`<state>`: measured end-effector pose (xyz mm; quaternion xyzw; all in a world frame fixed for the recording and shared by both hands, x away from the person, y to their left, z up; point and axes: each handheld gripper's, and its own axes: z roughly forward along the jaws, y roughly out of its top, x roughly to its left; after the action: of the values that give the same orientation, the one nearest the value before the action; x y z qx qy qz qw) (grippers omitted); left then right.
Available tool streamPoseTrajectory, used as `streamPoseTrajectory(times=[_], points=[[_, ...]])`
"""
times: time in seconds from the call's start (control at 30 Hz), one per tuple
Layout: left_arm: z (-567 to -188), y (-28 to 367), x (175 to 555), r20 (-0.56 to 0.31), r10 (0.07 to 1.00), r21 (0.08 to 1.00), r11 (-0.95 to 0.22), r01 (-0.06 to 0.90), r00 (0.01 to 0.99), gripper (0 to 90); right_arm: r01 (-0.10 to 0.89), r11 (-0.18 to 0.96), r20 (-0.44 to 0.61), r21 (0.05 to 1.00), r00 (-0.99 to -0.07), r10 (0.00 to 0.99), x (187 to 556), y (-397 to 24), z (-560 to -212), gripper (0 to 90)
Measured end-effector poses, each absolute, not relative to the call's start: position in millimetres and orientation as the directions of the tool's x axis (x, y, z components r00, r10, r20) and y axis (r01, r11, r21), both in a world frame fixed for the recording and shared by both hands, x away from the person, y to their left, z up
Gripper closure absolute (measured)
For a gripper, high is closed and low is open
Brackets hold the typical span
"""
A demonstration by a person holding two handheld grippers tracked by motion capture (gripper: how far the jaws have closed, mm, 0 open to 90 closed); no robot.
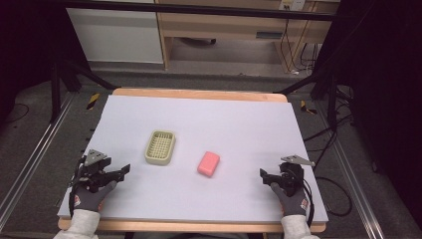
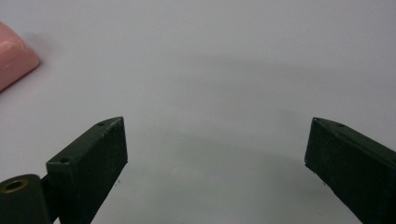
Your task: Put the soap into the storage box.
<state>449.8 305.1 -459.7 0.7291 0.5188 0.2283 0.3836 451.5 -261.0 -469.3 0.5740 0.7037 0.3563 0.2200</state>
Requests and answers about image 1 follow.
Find yellow black striped tape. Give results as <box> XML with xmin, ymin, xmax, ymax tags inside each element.
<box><xmin>86</xmin><ymin>92</ymin><xmax>101</xmax><ymax>112</ymax></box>
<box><xmin>300</xmin><ymin>100</ymin><xmax>318</xmax><ymax>117</ymax></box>

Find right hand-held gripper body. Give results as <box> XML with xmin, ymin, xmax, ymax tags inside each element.
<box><xmin>278</xmin><ymin>153</ymin><xmax>317</xmax><ymax>197</ymax></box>

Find white foam board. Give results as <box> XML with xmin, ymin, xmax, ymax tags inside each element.
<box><xmin>56</xmin><ymin>95</ymin><xmax>329</xmax><ymax>225</ymax></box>

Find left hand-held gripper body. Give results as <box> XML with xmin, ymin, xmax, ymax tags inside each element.
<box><xmin>70</xmin><ymin>148</ymin><xmax>114</xmax><ymax>194</ymax></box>

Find wooden table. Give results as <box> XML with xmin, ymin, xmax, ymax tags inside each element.
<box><xmin>57</xmin><ymin>87</ymin><xmax>328</xmax><ymax>234</ymax></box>

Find black metal stand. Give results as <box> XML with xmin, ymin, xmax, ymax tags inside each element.
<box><xmin>49</xmin><ymin>58</ymin><xmax>118</xmax><ymax>124</ymax></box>
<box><xmin>273</xmin><ymin>71</ymin><xmax>340</xmax><ymax>131</ymax></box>

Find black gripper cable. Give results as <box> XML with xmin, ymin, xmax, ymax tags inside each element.
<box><xmin>67</xmin><ymin>155</ymin><xmax>87</xmax><ymax>219</ymax></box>
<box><xmin>300</xmin><ymin>177</ymin><xmax>317</xmax><ymax>229</ymax></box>

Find black curtain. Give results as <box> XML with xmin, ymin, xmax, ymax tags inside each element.
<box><xmin>0</xmin><ymin>0</ymin><xmax>84</xmax><ymax>125</ymax></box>
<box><xmin>315</xmin><ymin>0</ymin><xmax>422</xmax><ymax>230</ymax></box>

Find black frame crossbar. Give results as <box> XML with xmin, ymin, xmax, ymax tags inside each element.
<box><xmin>63</xmin><ymin>0</ymin><xmax>336</xmax><ymax>22</ymax></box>

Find white power strip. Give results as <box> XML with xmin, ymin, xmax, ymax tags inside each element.
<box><xmin>279</xmin><ymin>0</ymin><xmax>306</xmax><ymax>11</ymax></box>

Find white cabinet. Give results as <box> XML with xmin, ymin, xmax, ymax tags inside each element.
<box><xmin>65</xmin><ymin>0</ymin><xmax>165</xmax><ymax>65</ymax></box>

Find pale yellow soap dish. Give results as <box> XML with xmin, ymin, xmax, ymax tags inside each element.
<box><xmin>143</xmin><ymin>129</ymin><xmax>177</xmax><ymax>166</ymax></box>

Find aluminium floor rail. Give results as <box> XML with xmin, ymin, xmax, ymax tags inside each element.
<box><xmin>0</xmin><ymin>92</ymin><xmax>77</xmax><ymax>231</ymax></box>
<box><xmin>316</xmin><ymin>99</ymin><xmax>387</xmax><ymax>239</ymax></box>

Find black floor cable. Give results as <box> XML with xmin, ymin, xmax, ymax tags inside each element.
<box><xmin>303</xmin><ymin>84</ymin><xmax>354</xmax><ymax>218</ymax></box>

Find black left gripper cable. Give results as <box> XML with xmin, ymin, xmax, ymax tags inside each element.
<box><xmin>67</xmin><ymin>155</ymin><xmax>87</xmax><ymax>219</ymax></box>

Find hanging desk cables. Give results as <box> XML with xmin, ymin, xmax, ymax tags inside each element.
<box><xmin>279</xmin><ymin>18</ymin><xmax>320</xmax><ymax>75</ymax></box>

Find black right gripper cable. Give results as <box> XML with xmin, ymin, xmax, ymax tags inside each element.
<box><xmin>300</xmin><ymin>177</ymin><xmax>317</xmax><ymax>229</ymax></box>

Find person's left hand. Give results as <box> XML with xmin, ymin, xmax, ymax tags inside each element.
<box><xmin>71</xmin><ymin>179</ymin><xmax>118</xmax><ymax>214</ymax></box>

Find person's right hand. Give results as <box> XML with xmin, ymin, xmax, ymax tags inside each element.
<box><xmin>270</xmin><ymin>182</ymin><xmax>311</xmax><ymax>219</ymax></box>

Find pink soap bar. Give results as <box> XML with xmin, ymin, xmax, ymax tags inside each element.
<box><xmin>196</xmin><ymin>150</ymin><xmax>221</xmax><ymax>178</ymax></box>

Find wooden desk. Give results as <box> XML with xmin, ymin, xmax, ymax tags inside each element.
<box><xmin>154</xmin><ymin>0</ymin><xmax>340</xmax><ymax>73</ymax></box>

